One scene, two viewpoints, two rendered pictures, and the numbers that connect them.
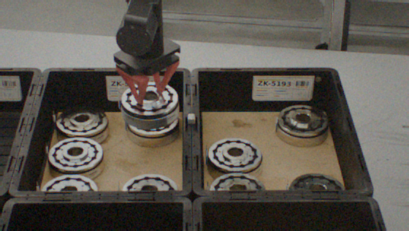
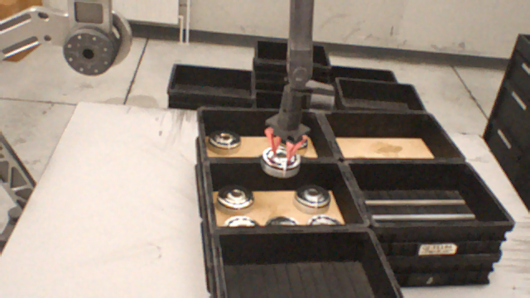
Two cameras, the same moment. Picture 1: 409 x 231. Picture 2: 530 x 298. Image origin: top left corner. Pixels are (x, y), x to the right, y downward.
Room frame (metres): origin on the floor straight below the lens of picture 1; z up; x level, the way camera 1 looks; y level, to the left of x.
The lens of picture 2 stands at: (1.47, 1.44, 1.87)
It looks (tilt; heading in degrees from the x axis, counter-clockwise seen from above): 32 degrees down; 259
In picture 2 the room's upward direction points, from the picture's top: 7 degrees clockwise
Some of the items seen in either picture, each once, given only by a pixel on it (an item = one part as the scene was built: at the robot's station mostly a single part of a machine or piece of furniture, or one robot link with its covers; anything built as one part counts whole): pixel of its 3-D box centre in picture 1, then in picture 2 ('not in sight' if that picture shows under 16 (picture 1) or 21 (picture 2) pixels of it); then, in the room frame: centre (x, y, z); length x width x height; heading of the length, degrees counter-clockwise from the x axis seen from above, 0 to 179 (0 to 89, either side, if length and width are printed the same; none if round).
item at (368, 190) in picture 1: (272, 129); (264, 135); (1.16, -0.13, 0.92); 0.40 x 0.30 x 0.02; 2
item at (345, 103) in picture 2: not in sight; (370, 134); (0.45, -1.07, 0.37); 0.40 x 0.30 x 0.45; 174
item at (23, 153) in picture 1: (109, 129); (281, 194); (1.15, 0.17, 0.92); 0.40 x 0.30 x 0.02; 2
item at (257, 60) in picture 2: not in sight; (286, 90); (0.81, -1.51, 0.37); 0.40 x 0.30 x 0.45; 174
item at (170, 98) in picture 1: (150, 99); (281, 157); (1.15, 0.10, 0.99); 0.10 x 0.10 x 0.01
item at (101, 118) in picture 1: (82, 120); (242, 229); (1.26, 0.24, 0.86); 0.10 x 0.10 x 0.01
